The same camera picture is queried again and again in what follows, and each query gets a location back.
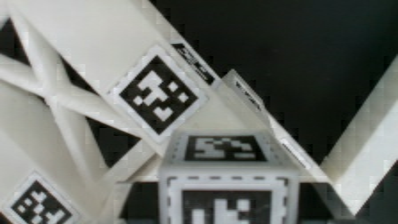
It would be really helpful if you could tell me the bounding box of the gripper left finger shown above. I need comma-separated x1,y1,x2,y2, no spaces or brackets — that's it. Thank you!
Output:
95,182,134,224

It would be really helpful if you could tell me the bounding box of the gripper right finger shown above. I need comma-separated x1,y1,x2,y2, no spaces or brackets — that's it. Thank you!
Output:
313,182,358,224

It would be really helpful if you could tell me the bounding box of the white chair leg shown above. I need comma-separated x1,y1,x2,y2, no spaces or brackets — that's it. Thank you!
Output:
159,130,299,224

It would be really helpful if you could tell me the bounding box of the white chair back part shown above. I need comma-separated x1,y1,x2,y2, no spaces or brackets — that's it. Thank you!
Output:
0,0,331,224

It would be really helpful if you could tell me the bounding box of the white L-shaped obstacle fence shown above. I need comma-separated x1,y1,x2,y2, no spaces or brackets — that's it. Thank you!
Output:
322,56,398,214

